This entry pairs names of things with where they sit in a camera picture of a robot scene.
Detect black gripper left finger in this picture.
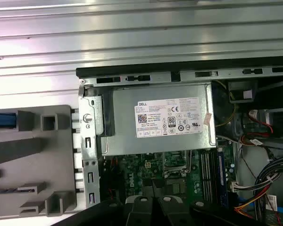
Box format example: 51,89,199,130
63,178,157,226

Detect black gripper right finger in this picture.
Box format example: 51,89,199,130
155,180,250,226

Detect hard disk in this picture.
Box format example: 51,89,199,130
0,112,17,129

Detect chipset heatsink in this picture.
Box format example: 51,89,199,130
166,180,187,195

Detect green motherboard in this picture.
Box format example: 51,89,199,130
101,138,238,208

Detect black RAM slot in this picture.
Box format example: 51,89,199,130
206,150,214,204
200,150,207,203

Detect CPU socket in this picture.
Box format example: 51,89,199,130
163,150,191,178

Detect installed RAM stick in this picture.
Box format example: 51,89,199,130
217,150,229,207

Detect grey parts rack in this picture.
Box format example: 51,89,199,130
0,105,80,217

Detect silver power supply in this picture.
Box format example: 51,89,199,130
94,82,217,157

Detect black PC case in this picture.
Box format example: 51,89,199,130
75,55,283,226

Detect wire locking lever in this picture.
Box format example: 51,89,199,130
185,150,193,177

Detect orange board wires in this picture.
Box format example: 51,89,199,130
234,195,265,221

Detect black wire bundle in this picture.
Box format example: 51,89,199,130
254,155,283,226

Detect yellow wires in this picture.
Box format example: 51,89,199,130
213,80,239,128

